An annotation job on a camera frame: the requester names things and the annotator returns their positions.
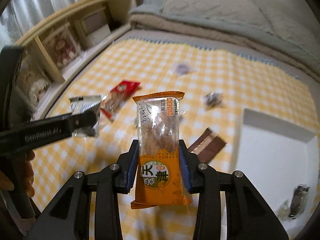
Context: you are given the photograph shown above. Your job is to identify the floral gift box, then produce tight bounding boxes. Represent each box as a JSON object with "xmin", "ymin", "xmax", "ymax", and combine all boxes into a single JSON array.
[{"xmin": 42, "ymin": 26, "xmax": 81, "ymax": 69}]

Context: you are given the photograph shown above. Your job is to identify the grey window curtain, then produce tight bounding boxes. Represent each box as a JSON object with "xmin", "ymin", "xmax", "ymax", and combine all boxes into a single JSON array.
[{"xmin": 1, "ymin": 0, "xmax": 80, "ymax": 47}]

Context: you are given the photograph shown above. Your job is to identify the white cardboard box on shelf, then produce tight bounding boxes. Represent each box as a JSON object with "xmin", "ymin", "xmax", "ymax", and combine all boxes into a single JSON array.
[{"xmin": 74, "ymin": 7, "xmax": 111, "ymax": 49}]

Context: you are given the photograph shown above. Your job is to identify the brown chocolate packet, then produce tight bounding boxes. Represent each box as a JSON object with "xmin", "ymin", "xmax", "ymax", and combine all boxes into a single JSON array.
[{"xmin": 188, "ymin": 128, "xmax": 226, "ymax": 164}]

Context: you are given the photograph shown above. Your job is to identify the wooden bedside shelf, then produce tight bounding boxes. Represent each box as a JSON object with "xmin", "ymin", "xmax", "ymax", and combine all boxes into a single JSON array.
[{"xmin": 16, "ymin": 0, "xmax": 143, "ymax": 119}]

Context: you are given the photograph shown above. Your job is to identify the person's left hand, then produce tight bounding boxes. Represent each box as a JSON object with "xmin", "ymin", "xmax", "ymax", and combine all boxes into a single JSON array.
[{"xmin": 0, "ymin": 149, "xmax": 36, "ymax": 221}]

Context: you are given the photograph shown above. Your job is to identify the beige grey folded blankets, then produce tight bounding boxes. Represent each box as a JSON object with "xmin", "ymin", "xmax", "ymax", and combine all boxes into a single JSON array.
[{"xmin": 130, "ymin": 0, "xmax": 319, "ymax": 82}]

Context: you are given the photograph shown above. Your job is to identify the orange snack bar packet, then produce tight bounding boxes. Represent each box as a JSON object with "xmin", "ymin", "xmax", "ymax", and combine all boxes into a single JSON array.
[{"xmin": 131, "ymin": 90, "xmax": 192, "ymax": 209}]

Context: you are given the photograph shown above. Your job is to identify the clear packet dark purple pastry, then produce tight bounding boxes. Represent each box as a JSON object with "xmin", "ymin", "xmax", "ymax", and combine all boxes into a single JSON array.
[{"xmin": 174, "ymin": 63, "xmax": 192, "ymax": 76}]

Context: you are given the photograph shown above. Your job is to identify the red snack packet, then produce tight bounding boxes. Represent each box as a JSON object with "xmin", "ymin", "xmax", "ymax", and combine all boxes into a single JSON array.
[{"xmin": 100, "ymin": 80, "xmax": 140, "ymax": 121}]

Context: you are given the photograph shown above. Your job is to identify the silver foil cake packet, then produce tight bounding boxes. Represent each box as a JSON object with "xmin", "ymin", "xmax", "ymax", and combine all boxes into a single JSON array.
[{"xmin": 289, "ymin": 184, "xmax": 310, "ymax": 219}]

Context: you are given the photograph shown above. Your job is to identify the green white candy packet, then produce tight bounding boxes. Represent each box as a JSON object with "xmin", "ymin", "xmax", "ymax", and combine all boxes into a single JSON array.
[{"xmin": 276, "ymin": 199, "xmax": 290, "ymax": 220}]

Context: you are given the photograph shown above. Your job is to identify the small dark candy packet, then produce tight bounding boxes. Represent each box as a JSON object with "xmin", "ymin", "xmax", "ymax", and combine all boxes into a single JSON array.
[{"xmin": 202, "ymin": 92, "xmax": 223, "ymax": 109}]

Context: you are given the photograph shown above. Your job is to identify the beige textured pillow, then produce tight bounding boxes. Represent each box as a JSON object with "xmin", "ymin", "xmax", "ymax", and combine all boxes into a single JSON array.
[{"xmin": 159, "ymin": 0, "xmax": 288, "ymax": 36}]

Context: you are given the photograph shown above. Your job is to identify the yellow white checkered cloth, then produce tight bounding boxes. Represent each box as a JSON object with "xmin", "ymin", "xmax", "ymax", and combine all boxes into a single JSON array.
[{"xmin": 31, "ymin": 38, "xmax": 318, "ymax": 240}]

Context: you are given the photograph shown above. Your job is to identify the white storage box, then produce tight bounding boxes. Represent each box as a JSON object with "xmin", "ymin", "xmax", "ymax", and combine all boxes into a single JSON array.
[{"xmin": 229, "ymin": 108, "xmax": 319, "ymax": 239}]

